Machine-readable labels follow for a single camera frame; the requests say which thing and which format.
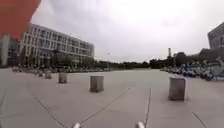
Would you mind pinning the row of dark trees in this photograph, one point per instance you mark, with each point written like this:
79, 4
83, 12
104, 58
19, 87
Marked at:
133, 65

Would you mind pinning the stone block bollard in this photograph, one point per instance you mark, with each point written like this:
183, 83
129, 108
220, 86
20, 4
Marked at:
62, 78
48, 75
96, 83
177, 88

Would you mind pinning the grey paved plaza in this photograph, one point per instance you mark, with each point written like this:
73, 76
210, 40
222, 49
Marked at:
126, 100

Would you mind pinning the row of parked bicycles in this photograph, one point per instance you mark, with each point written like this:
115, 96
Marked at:
66, 69

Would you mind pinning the slim tower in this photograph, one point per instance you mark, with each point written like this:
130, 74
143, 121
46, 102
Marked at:
169, 52

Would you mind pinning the white building with grid windows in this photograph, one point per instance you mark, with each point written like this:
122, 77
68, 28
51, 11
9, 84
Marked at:
50, 41

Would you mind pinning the robot's own part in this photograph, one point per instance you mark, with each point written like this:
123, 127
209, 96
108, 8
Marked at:
140, 125
76, 125

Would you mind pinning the row of parked scooters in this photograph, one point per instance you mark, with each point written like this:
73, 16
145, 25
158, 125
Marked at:
196, 71

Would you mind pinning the grey building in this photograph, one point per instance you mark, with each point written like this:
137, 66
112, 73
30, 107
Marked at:
216, 36

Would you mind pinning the red flag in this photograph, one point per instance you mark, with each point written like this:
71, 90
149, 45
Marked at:
13, 13

